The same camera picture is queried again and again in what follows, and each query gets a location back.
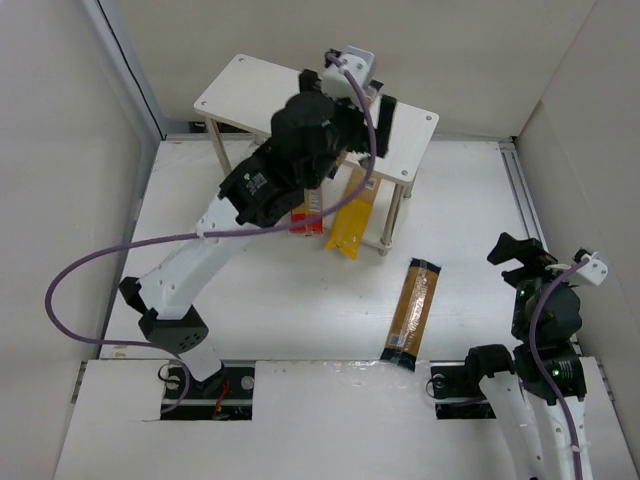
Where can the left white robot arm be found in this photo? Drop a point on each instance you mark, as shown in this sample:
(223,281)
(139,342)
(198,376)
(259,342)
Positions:
(251,200)

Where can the aluminium rail right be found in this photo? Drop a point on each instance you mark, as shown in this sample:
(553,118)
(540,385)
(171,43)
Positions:
(514,171)

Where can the black-ended spaghetti bag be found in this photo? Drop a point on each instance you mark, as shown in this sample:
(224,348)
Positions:
(407,328)
(370,95)

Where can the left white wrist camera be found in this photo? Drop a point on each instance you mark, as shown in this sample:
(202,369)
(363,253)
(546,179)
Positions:
(352,62)

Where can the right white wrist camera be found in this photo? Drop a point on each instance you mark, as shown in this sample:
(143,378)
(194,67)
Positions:
(595,268)

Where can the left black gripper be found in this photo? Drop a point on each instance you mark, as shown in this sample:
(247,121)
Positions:
(351,122)

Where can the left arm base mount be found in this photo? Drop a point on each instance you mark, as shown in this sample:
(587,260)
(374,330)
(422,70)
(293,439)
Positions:
(227,399)

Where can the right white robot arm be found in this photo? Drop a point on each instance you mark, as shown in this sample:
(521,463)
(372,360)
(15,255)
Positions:
(537,391)

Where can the yellow spaghetti bag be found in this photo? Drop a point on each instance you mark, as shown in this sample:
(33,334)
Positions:
(351,221)

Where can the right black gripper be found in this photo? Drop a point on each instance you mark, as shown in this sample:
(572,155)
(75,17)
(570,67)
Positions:
(530,267)

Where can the white two-tier shelf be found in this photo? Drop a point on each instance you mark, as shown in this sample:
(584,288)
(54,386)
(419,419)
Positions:
(248,91)

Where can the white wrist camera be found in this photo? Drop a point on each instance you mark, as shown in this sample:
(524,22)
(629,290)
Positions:
(352,62)
(595,268)

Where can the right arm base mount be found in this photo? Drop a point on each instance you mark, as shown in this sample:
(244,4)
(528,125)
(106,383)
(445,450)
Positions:
(455,396)

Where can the red spaghetti bag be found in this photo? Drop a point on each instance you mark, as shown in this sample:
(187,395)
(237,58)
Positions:
(306,217)

